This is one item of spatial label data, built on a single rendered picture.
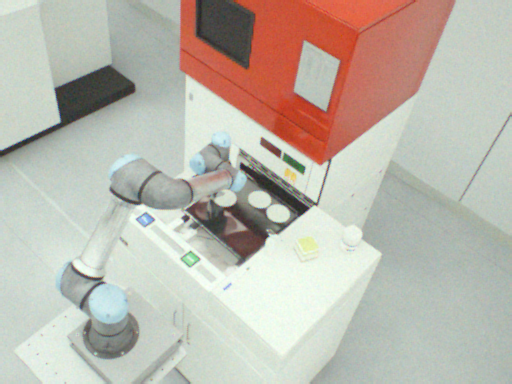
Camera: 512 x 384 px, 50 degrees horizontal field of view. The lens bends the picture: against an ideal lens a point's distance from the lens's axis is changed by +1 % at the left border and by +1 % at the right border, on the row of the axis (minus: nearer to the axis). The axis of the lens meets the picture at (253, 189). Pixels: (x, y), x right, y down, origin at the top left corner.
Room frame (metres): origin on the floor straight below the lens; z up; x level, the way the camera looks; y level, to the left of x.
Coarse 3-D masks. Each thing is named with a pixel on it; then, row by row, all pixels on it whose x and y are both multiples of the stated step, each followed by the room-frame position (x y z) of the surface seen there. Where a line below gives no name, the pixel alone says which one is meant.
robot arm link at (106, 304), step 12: (96, 288) 0.90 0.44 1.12; (108, 288) 0.91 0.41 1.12; (120, 288) 0.92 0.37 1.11; (84, 300) 0.87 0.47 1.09; (96, 300) 0.86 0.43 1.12; (108, 300) 0.87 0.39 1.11; (120, 300) 0.88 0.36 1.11; (84, 312) 0.85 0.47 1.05; (96, 312) 0.82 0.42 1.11; (108, 312) 0.83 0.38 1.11; (120, 312) 0.84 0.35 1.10; (96, 324) 0.82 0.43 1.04; (108, 324) 0.82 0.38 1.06; (120, 324) 0.84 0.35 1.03
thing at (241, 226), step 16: (240, 192) 1.62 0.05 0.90; (192, 208) 1.48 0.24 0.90; (208, 208) 1.50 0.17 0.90; (224, 208) 1.51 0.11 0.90; (240, 208) 1.53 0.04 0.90; (256, 208) 1.54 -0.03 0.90; (288, 208) 1.57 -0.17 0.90; (208, 224) 1.41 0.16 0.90; (224, 224) 1.43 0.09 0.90; (240, 224) 1.44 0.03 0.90; (256, 224) 1.45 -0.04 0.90; (272, 224) 1.47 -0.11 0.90; (224, 240) 1.34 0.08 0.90; (240, 240) 1.36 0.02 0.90; (256, 240) 1.37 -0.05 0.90
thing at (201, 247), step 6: (180, 228) 1.38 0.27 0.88; (186, 228) 1.39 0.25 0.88; (180, 234) 1.35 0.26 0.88; (192, 240) 1.33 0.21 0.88; (198, 240) 1.34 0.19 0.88; (192, 246) 1.30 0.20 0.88; (198, 246) 1.31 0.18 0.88; (204, 246) 1.31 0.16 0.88; (204, 252) 1.28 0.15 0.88; (210, 252) 1.29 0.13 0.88; (210, 258) 1.26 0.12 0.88; (216, 258) 1.26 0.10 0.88; (222, 258) 1.27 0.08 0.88; (216, 264) 1.23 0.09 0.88; (222, 264) 1.24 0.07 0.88; (228, 264) 1.24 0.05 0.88; (222, 270) 1.21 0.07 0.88
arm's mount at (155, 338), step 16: (128, 288) 1.06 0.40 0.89; (128, 304) 0.99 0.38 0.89; (144, 304) 1.01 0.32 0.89; (144, 320) 0.94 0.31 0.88; (160, 320) 0.96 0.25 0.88; (80, 336) 0.84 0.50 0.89; (144, 336) 0.88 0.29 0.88; (160, 336) 0.90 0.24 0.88; (176, 336) 0.91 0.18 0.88; (80, 352) 0.81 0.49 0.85; (96, 352) 0.80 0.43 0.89; (128, 352) 0.82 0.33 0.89; (144, 352) 0.83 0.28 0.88; (160, 352) 0.84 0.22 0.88; (96, 368) 0.76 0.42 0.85; (112, 368) 0.75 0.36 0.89; (128, 368) 0.76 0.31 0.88; (144, 368) 0.77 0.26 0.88
